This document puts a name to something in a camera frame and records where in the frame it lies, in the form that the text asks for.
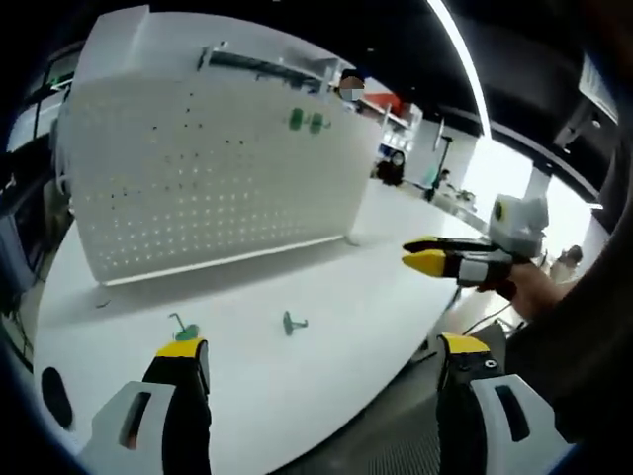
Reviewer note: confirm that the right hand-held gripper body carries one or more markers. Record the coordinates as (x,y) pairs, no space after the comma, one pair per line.
(521,222)

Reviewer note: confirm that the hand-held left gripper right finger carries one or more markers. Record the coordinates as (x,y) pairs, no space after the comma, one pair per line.
(484,425)

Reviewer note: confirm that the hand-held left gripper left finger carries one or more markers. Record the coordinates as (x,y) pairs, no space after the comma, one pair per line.
(148,430)

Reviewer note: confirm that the white perforated mounting plate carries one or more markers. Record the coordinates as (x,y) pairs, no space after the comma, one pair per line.
(212,188)

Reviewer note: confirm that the person's right hand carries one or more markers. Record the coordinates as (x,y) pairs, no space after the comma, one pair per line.
(531,287)

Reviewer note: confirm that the green kick scooter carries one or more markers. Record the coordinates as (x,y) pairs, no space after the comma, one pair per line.
(437,168)

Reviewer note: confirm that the black computer mouse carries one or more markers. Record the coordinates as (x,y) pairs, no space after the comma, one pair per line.
(55,396)

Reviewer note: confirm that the person's dark top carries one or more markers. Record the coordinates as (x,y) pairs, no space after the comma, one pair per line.
(583,346)

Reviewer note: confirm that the ceiling light strip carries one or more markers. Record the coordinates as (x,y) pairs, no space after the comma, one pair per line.
(460,54)

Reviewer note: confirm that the dark equipment cabinet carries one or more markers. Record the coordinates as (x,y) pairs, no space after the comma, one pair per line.
(20,237)

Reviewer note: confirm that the white display unit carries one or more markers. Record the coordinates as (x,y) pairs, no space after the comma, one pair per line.
(148,39)

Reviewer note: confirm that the red wall panel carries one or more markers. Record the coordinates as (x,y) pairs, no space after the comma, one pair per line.
(390,101)

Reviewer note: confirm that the grey wall shelf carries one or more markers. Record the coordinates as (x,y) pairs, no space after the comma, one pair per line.
(257,64)

